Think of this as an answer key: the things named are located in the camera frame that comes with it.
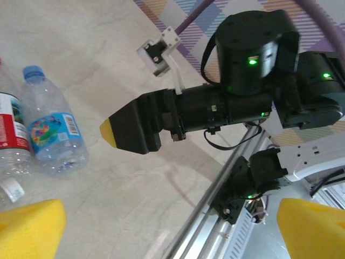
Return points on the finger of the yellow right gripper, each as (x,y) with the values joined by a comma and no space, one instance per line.
(129,126)

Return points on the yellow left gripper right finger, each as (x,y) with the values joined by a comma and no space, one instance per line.
(312,234)

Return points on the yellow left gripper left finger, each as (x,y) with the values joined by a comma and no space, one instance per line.
(27,234)

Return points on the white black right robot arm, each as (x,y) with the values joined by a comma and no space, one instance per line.
(310,159)

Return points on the small white paper tag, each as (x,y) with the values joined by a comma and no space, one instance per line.
(12,190)

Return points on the blue cap bottle blue label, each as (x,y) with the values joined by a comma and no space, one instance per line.
(51,129)

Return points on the red cap bottle red label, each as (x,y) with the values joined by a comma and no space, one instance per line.
(10,126)

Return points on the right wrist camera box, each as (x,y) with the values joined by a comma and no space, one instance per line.
(157,55)

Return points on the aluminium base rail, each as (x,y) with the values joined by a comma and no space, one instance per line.
(205,237)

